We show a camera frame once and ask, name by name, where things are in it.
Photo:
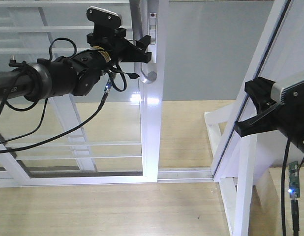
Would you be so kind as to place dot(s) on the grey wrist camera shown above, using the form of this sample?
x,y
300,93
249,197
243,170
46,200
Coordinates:
x,y
105,21
264,93

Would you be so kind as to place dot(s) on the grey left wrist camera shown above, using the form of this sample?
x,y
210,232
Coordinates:
x,y
105,21

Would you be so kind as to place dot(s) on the light wooden base board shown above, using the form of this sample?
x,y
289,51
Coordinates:
x,y
161,209

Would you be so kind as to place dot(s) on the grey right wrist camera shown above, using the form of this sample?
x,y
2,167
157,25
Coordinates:
x,y
264,93

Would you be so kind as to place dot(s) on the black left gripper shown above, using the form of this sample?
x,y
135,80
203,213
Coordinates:
x,y
109,47

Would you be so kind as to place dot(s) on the white triangular support bracket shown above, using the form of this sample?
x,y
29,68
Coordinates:
x,y
236,191

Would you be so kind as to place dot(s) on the green circuit board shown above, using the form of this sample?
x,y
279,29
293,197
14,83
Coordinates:
x,y
294,180

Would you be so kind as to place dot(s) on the white door frame post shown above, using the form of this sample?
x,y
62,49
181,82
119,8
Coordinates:
x,y
276,62

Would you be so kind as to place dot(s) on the white door lock plate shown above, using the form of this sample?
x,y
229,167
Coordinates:
x,y
152,26

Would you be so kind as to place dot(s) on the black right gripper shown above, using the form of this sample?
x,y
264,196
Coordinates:
x,y
289,121

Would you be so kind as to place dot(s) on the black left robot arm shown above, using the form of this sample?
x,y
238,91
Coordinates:
x,y
76,74

